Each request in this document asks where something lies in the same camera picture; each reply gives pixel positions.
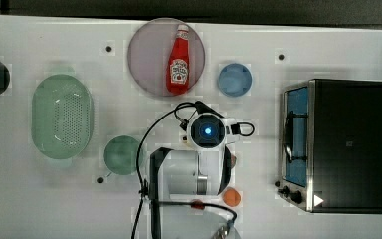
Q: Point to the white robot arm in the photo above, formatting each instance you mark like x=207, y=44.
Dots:
x=204, y=169

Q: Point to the green mug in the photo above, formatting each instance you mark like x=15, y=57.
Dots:
x=120, y=155

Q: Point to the red plush ketchup bottle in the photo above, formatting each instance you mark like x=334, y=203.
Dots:
x=177, y=73

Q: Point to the blue cup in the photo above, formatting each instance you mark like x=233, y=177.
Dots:
x=235, y=80

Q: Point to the grey round plate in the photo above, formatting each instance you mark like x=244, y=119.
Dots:
x=149, y=51

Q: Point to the small red plush fruit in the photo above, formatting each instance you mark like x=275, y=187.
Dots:
x=197, y=204

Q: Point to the orange plush fruit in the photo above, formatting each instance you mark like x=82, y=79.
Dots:
x=231, y=197

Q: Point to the green oval colander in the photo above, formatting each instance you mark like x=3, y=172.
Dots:
x=62, y=117

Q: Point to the black toaster oven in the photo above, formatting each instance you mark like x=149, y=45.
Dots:
x=331, y=146

